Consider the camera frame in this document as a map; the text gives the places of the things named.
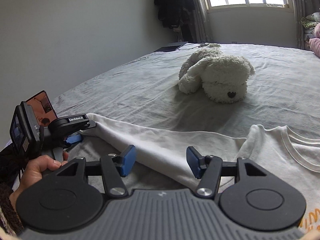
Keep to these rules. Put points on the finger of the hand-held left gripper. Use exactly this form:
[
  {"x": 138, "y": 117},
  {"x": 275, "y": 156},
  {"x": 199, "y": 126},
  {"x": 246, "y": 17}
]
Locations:
[
  {"x": 88, "y": 126},
  {"x": 73, "y": 139}
]

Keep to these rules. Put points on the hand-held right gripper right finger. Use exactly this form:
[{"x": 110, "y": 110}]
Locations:
[{"x": 195, "y": 162}]

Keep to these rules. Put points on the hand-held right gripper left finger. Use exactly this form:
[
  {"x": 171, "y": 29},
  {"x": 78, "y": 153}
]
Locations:
[{"x": 127, "y": 162}]

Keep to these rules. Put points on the white bear print sweatshirt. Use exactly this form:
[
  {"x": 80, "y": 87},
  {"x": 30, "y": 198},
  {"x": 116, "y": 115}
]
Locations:
[{"x": 162, "y": 142}]

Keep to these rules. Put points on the hanging dark clothes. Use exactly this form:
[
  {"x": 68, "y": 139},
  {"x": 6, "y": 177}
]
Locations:
[{"x": 172, "y": 5}]

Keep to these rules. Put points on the person's left hand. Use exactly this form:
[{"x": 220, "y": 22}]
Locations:
[{"x": 37, "y": 170}]

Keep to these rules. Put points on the white plush dog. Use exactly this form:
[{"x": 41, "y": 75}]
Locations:
[{"x": 217, "y": 75}]

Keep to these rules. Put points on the dark laptop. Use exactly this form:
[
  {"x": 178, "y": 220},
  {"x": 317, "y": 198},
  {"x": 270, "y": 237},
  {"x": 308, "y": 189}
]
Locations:
[{"x": 170, "y": 47}]

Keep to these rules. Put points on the patterned grey curtain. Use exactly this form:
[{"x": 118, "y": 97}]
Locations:
[
  {"x": 200, "y": 25},
  {"x": 297, "y": 17}
]

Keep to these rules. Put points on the folded pink quilt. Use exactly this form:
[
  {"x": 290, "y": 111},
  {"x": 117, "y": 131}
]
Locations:
[{"x": 315, "y": 45}]

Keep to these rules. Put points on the floral cloth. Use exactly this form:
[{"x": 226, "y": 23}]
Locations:
[{"x": 308, "y": 23}]

